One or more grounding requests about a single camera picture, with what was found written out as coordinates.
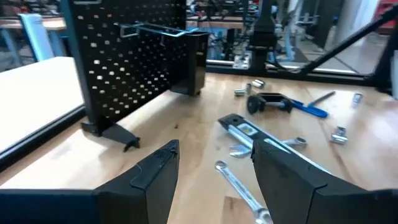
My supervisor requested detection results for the beige desk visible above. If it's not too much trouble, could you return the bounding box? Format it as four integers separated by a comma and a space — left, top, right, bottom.
0, 55, 85, 155

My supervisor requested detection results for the black aluminium table frame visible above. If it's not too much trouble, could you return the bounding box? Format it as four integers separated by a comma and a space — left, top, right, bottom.
0, 5, 398, 172

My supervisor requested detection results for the blue T-handle hex key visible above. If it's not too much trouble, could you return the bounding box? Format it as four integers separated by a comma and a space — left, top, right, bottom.
289, 90, 337, 119

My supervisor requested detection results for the double prong peg hook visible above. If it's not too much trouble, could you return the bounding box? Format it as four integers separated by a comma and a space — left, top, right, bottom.
113, 21, 200, 39

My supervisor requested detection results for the black spirit level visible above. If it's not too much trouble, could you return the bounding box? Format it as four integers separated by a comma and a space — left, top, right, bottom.
217, 113, 331, 175

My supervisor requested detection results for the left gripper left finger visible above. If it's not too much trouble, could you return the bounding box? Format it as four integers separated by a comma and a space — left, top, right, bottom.
0, 139, 181, 224

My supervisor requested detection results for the long silver combination wrench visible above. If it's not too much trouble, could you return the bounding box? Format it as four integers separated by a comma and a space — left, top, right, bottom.
229, 136, 308, 158

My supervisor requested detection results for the black C-clamp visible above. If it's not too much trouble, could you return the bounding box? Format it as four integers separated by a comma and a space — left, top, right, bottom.
246, 92, 294, 115

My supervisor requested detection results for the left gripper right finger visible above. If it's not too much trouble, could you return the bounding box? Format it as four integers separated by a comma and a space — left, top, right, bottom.
250, 139, 398, 224

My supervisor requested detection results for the silver metal base bracket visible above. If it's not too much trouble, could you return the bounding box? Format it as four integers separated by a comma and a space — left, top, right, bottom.
232, 51, 253, 70

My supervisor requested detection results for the short silver combination wrench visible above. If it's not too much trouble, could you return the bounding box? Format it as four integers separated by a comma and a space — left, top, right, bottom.
214, 159, 274, 224

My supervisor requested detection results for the black perforated pegboard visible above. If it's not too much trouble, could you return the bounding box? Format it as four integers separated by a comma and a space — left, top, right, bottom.
60, 0, 189, 153

